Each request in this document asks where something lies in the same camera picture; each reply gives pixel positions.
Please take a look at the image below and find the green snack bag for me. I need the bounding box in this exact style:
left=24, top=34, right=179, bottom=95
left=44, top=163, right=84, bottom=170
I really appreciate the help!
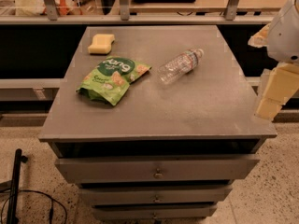
left=77, top=56, right=150, bottom=106

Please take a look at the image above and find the clear plastic water bottle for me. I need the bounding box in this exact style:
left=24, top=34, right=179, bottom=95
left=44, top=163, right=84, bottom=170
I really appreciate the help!
left=158, top=49, right=204, bottom=85

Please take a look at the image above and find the grey drawer cabinet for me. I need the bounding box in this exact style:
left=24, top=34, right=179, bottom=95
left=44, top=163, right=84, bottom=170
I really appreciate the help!
left=40, top=25, right=276, bottom=220

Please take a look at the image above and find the yellow sponge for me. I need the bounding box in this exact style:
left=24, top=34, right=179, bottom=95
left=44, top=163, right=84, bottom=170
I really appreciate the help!
left=88, top=34, right=115, bottom=54

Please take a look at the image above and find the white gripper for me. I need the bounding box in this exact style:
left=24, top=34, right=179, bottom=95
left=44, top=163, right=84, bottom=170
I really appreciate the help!
left=248, top=0, right=299, bottom=120

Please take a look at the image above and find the black stand pole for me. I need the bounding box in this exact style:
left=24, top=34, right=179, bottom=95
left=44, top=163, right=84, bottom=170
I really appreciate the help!
left=7, top=148, right=28, bottom=224

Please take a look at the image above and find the top drawer brass knob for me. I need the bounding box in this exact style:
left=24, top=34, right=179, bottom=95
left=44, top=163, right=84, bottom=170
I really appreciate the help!
left=153, top=169, right=164, bottom=179

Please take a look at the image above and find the grey metal railing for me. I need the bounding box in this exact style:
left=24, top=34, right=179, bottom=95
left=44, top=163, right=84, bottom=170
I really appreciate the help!
left=1, top=0, right=287, bottom=25

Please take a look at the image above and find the black floor cable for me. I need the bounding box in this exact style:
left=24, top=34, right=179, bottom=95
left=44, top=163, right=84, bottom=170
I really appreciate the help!
left=0, top=189, right=68, bottom=224

